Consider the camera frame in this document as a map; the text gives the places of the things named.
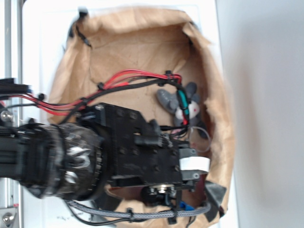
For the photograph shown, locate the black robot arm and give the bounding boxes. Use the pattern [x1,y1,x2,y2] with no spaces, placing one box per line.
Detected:
[0,78,210,203]

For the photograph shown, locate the red and black cable bundle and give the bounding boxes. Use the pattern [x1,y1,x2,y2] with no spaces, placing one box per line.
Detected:
[0,69,190,126]

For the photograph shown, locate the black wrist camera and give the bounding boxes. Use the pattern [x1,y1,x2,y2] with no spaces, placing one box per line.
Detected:
[140,184,181,208]

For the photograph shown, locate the brown paper bag tray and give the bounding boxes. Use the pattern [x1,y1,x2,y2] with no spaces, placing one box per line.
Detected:
[49,7,235,228]

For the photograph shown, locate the grey braided cable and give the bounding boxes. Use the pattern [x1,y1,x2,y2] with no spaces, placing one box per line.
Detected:
[63,199,212,226]

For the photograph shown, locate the aluminium frame rail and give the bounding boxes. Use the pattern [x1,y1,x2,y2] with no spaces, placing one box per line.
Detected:
[0,0,23,228]

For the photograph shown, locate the grey plush bunny toy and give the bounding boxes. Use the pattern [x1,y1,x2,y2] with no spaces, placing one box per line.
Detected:
[156,82,211,152]

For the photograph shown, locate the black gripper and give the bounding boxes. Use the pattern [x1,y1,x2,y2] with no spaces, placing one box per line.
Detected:
[96,103,210,189]

